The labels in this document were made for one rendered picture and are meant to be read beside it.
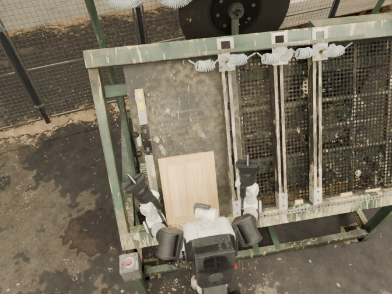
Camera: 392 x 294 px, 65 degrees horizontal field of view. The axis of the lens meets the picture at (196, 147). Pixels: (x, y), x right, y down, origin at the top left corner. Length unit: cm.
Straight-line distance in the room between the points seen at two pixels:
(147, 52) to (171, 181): 84
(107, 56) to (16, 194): 238
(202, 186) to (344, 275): 171
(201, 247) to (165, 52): 110
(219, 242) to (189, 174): 63
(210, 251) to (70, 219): 215
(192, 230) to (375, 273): 213
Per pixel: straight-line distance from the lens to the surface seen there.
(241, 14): 235
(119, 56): 189
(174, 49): 188
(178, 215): 219
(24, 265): 345
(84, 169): 378
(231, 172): 207
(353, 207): 260
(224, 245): 161
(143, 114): 195
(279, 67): 206
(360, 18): 260
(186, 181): 210
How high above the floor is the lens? 289
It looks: 50 degrees down
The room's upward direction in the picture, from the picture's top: 1 degrees counter-clockwise
